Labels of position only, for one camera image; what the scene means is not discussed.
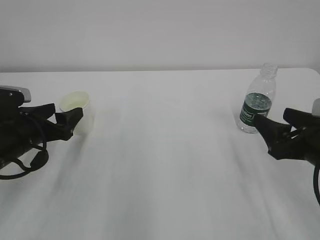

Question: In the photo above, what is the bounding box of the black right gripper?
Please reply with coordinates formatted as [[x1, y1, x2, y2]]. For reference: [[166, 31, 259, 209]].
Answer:
[[253, 108, 320, 165]]

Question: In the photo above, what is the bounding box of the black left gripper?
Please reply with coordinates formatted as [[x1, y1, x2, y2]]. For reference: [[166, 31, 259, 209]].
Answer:
[[14, 103, 84, 150]]

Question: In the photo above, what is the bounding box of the white paper cup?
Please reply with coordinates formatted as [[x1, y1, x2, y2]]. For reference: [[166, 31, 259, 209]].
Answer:
[[59, 91, 94, 136]]

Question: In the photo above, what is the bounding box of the clear green-label water bottle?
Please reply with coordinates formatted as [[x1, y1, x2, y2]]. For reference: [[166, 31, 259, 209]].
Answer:
[[237, 63, 278, 134]]

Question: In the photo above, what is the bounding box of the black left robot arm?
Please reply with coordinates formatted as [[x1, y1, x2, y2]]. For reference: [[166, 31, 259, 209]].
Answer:
[[0, 103, 84, 168]]

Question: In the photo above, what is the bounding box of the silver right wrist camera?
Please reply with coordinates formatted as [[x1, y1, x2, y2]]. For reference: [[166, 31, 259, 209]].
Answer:
[[311, 98, 320, 118]]

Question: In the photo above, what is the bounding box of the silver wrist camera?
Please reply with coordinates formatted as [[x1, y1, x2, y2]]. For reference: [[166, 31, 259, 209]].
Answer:
[[0, 85, 32, 107], [311, 98, 320, 118]]

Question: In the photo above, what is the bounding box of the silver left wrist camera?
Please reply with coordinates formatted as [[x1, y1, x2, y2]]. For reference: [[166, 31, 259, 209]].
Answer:
[[0, 85, 32, 107]]

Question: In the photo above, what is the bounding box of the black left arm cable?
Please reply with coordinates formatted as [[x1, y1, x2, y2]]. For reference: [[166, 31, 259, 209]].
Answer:
[[0, 112, 50, 181]]

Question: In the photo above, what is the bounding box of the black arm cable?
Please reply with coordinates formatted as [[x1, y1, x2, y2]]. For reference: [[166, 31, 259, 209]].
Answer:
[[0, 112, 50, 181], [313, 163, 320, 207]]

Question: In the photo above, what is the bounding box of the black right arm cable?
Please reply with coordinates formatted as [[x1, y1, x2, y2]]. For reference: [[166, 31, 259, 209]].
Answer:
[[313, 163, 320, 207]]

